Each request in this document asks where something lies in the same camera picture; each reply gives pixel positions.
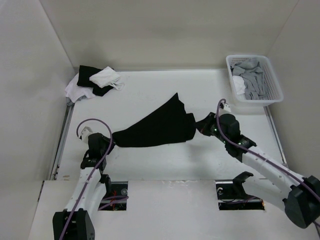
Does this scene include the folded black tank top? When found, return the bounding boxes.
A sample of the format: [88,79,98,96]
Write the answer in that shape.
[77,65,114,97]

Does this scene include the black tank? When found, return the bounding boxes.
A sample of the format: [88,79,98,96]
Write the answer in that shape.
[112,93,205,148]
[77,65,114,97]

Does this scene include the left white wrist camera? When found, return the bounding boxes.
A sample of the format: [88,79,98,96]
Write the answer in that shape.
[79,126,93,144]

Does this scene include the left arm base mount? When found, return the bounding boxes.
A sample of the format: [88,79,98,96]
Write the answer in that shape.
[98,174,129,211]

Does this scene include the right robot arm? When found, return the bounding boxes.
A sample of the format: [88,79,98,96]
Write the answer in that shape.
[195,112,320,229]

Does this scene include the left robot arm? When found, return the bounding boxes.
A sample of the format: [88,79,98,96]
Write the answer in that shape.
[52,133,114,240]

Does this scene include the white plastic laundry basket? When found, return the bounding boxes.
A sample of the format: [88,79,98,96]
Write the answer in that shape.
[225,54,284,108]

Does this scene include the grey tank top in basket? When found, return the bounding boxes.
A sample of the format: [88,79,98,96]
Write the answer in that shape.
[232,58,267,100]

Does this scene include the white tank top in basket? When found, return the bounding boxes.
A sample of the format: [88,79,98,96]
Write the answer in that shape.
[232,75,246,95]

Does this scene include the folded white tank top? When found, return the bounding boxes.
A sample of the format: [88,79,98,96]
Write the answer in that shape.
[89,66,124,91]

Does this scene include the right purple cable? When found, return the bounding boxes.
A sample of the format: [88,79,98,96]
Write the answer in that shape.
[216,98,320,228]

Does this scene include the white tank top underneath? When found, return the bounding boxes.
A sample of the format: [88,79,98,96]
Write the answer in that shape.
[64,73,96,105]

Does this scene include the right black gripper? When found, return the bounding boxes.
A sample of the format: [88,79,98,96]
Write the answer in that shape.
[193,112,229,144]

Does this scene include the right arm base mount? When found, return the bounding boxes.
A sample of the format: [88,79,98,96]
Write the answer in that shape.
[215,171,265,211]

